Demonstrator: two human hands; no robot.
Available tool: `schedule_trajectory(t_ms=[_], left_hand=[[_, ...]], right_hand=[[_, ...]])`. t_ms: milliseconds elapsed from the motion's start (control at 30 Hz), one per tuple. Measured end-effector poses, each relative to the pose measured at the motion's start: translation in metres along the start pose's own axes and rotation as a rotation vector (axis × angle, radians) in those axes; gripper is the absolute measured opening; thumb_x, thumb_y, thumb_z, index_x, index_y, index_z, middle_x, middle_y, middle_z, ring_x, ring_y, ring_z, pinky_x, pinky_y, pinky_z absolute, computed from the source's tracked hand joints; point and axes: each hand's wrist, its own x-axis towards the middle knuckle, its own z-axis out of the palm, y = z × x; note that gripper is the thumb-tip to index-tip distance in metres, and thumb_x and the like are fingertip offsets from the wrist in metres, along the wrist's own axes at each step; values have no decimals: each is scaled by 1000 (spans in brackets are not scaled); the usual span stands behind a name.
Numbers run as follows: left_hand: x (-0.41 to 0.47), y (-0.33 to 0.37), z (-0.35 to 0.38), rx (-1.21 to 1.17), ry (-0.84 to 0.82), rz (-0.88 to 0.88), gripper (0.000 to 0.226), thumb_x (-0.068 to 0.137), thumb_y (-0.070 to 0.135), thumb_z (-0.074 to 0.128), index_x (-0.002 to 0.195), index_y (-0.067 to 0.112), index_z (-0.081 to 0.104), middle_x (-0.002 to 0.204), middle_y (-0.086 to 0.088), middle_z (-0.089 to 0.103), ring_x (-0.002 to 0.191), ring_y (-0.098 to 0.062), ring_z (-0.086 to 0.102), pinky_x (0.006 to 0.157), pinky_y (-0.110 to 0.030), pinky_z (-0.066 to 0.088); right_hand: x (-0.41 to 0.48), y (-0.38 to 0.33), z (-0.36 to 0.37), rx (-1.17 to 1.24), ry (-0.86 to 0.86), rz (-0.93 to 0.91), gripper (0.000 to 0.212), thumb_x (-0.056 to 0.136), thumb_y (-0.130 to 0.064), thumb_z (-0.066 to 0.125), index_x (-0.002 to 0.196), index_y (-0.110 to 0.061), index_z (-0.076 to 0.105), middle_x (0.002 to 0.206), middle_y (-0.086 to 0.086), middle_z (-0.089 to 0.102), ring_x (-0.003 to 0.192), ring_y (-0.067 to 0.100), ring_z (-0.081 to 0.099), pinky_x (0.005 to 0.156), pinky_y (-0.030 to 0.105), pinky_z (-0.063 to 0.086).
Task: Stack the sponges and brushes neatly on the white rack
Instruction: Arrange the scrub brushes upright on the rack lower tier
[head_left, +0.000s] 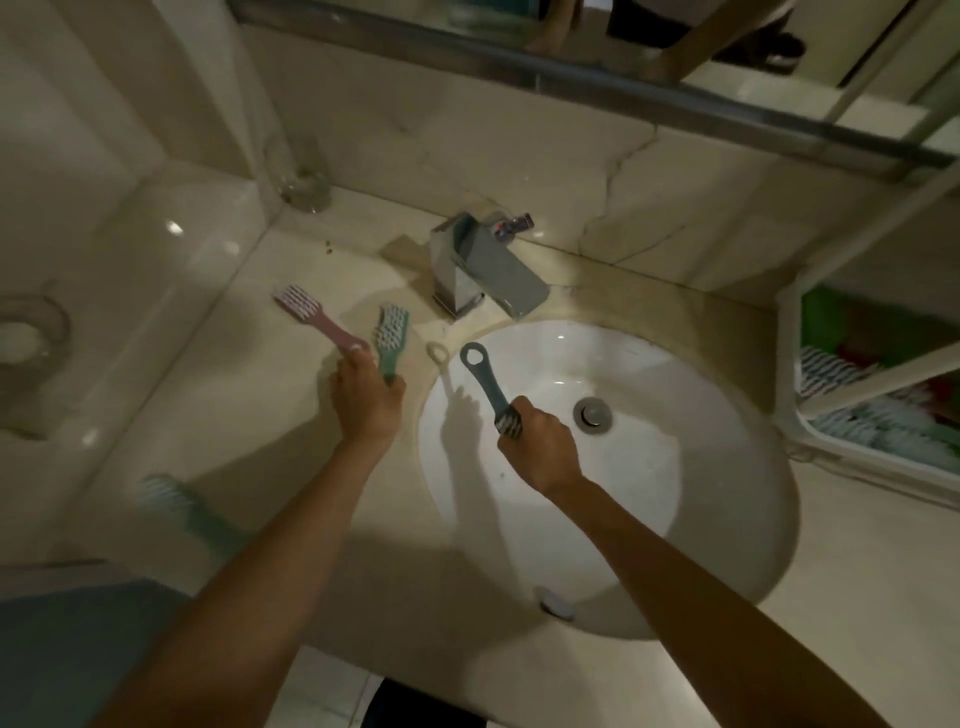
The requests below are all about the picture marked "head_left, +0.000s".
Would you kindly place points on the clear drinking glass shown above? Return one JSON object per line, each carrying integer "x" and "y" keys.
{"x": 298, "y": 176}

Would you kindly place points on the pile of striped brushes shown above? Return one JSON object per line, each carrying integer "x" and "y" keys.
{"x": 877, "y": 424}

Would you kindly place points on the person's right hand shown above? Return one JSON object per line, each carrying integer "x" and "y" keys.
{"x": 546, "y": 450}

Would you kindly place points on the white oval sink basin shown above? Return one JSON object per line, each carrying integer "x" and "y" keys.
{"x": 675, "y": 487}

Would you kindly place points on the pink hair brush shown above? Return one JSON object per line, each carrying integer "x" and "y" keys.
{"x": 319, "y": 318}

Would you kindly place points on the white plastic basket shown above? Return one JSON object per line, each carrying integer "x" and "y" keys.
{"x": 795, "y": 405}

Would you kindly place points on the person's left hand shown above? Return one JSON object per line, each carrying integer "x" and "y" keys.
{"x": 366, "y": 409}

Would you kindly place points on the green hair brush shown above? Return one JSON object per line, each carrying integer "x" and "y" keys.
{"x": 391, "y": 337}

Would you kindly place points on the chrome square faucet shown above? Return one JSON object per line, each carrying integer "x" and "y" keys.
{"x": 491, "y": 274}

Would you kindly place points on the person's right fingers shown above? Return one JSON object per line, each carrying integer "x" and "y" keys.
{"x": 516, "y": 421}

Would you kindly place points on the teal hair brush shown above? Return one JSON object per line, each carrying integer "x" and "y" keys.
{"x": 184, "y": 514}

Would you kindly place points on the wall mirror with metal frame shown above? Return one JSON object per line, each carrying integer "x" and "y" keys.
{"x": 600, "y": 52}

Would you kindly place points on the round glass dish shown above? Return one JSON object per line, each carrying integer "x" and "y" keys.
{"x": 26, "y": 341}

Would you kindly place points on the metal sink drain plug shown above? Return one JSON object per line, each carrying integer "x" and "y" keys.
{"x": 593, "y": 413}

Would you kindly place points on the person's left forearm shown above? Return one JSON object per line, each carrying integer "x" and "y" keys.
{"x": 247, "y": 585}

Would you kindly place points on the person's right forearm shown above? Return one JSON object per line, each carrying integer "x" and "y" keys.
{"x": 705, "y": 607}

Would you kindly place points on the blue-grey hair brush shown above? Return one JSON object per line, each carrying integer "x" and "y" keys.
{"x": 484, "y": 382}

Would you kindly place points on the person's left fingers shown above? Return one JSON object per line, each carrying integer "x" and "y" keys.
{"x": 358, "y": 360}

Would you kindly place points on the person's teal shirt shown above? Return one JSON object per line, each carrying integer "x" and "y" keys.
{"x": 75, "y": 652}

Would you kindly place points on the cream hair brush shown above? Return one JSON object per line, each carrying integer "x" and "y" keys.
{"x": 442, "y": 364}

